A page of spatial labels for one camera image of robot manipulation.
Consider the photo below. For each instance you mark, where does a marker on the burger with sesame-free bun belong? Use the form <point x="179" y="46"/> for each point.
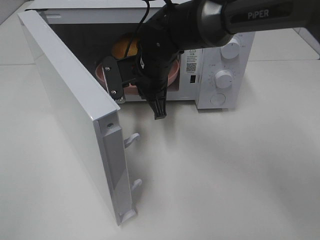
<point x="119" y="47"/>

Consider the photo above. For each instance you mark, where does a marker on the upper white power knob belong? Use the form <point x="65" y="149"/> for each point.
<point x="231" y="50"/>

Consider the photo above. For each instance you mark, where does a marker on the pink round plate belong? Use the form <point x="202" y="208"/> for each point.
<point x="131" y="89"/>

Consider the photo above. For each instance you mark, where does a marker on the round door release button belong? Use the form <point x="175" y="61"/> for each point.
<point x="218" y="99"/>

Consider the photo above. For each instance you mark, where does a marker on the white timer knob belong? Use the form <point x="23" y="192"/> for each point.
<point x="223" y="79"/>

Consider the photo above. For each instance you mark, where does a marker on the white warning label sticker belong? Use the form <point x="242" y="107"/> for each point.
<point x="192" y="59"/>

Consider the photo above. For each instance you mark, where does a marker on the white microwave oven body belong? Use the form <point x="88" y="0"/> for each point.
<point x="89" y="29"/>

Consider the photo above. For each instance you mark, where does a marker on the white microwave door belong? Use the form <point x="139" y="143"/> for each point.
<point x="87" y="114"/>

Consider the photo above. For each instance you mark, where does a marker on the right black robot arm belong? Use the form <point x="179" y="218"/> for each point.
<point x="199" y="24"/>

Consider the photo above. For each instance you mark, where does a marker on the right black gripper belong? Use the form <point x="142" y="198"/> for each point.
<point x="149" y="69"/>

